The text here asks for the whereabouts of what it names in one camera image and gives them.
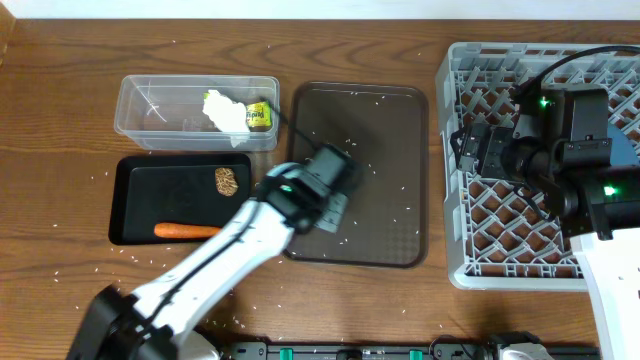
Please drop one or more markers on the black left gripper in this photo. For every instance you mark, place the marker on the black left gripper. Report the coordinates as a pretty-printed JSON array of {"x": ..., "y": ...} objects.
[{"x": 338, "y": 214}]

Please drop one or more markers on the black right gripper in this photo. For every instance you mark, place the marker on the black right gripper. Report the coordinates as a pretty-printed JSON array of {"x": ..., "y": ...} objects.
[{"x": 476, "y": 148}]

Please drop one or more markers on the brown food scrap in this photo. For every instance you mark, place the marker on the brown food scrap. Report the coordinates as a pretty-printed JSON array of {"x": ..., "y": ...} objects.
[{"x": 225, "y": 181}]

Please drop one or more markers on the foil snack wrapper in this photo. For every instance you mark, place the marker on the foil snack wrapper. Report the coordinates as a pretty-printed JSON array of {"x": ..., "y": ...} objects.
[{"x": 259, "y": 116}]

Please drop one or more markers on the white napkin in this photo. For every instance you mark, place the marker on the white napkin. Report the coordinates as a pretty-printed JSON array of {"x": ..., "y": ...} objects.
[{"x": 228, "y": 116}]

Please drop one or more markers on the blue plate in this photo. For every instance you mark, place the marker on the blue plate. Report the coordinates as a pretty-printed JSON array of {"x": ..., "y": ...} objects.
[{"x": 622, "y": 150}]

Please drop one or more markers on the orange carrot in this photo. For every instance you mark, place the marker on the orange carrot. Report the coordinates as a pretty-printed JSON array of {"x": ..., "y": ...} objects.
[{"x": 183, "y": 231}]

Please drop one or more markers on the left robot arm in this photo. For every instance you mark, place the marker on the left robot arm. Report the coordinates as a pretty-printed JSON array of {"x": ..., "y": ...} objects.
[{"x": 155, "y": 320}]

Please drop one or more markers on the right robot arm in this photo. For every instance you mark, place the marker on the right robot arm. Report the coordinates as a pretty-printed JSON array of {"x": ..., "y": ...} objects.
[{"x": 561, "y": 148}]

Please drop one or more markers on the grey dishwasher rack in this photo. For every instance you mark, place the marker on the grey dishwasher rack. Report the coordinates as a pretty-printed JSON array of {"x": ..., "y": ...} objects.
[{"x": 495, "y": 241}]

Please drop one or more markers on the brown serving tray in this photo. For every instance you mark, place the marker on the brown serving tray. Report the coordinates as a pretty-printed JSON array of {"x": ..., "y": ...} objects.
[{"x": 384, "y": 129}]

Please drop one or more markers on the black plastic bin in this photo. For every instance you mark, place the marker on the black plastic bin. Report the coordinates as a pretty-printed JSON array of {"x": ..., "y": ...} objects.
[{"x": 179, "y": 189}]

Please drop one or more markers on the clear plastic bin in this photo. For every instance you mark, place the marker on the clear plastic bin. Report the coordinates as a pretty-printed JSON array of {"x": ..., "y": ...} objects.
[{"x": 164, "y": 112}]

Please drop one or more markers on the black rail at table edge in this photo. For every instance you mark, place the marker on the black rail at table edge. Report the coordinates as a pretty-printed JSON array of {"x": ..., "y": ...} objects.
[{"x": 511, "y": 345}]

